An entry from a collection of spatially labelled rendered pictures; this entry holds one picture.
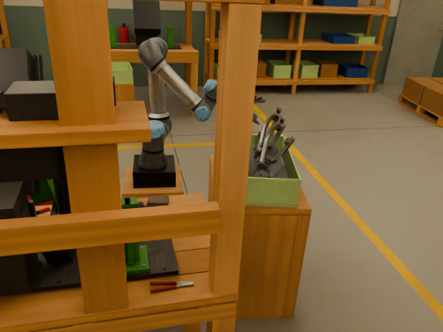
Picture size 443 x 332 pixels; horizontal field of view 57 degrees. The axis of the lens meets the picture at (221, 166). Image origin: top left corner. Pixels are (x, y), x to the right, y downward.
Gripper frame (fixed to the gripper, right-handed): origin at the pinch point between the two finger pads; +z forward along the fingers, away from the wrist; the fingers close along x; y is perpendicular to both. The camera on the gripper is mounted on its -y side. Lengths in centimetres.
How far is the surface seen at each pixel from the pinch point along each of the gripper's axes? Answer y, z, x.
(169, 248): 20, -32, -89
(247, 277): -37, 32, -81
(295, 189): 5.8, 26.7, -36.9
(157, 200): -3, -39, -67
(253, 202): -7.2, 10.9, -47.8
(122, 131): 81, -68, -75
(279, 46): -312, 122, 328
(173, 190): -23, -29, -53
